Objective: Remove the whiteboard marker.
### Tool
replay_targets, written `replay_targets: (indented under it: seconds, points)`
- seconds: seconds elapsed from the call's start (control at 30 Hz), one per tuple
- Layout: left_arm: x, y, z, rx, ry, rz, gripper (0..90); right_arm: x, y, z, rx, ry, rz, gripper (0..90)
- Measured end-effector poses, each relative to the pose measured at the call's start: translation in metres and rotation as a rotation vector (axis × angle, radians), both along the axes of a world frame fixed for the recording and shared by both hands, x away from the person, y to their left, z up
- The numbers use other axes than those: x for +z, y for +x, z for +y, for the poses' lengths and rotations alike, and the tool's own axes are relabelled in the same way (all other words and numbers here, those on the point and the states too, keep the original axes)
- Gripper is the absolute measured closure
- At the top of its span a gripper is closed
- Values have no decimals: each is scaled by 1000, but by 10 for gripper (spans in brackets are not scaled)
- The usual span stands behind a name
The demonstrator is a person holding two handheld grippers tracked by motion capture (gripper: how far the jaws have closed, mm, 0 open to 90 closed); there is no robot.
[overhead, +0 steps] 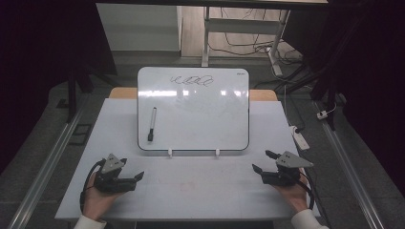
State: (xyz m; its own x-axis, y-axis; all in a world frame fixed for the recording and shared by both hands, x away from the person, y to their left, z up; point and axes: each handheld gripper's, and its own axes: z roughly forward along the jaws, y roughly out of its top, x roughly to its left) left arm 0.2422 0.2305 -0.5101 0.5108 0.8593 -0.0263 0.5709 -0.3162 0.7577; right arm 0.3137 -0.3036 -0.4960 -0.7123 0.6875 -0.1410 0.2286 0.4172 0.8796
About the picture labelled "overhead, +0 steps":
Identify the white panel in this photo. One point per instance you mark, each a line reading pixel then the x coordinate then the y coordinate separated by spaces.
pixel 137 27

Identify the dark curtain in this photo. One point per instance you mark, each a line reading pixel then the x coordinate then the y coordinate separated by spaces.
pixel 366 63
pixel 38 57

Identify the person's right hand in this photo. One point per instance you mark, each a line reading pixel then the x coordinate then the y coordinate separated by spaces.
pixel 296 195

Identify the person's left hand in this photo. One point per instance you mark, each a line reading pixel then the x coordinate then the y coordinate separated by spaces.
pixel 95 202

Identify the white power strip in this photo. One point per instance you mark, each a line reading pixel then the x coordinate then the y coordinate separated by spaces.
pixel 301 140

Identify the black floor frame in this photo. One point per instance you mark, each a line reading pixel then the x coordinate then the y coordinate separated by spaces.
pixel 72 135

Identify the white whiteboard stand clip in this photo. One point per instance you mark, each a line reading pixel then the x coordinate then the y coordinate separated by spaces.
pixel 217 153
pixel 170 153

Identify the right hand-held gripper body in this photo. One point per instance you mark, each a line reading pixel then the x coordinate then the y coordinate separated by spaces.
pixel 285 176

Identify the metal floor rail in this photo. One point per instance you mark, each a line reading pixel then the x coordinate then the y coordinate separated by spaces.
pixel 350 178
pixel 41 178

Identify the wooden table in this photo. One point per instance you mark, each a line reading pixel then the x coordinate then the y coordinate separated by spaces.
pixel 124 93

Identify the white marker with black cap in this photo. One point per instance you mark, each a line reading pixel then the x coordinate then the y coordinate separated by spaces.
pixel 152 122

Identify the white whiteboard with black edge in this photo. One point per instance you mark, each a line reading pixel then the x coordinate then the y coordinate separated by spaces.
pixel 197 120

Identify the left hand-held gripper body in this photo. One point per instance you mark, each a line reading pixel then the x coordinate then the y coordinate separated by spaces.
pixel 111 183

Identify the white desk frame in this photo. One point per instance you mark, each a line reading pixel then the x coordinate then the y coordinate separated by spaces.
pixel 242 26

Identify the black stand leg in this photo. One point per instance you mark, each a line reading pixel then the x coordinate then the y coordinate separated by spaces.
pixel 72 98

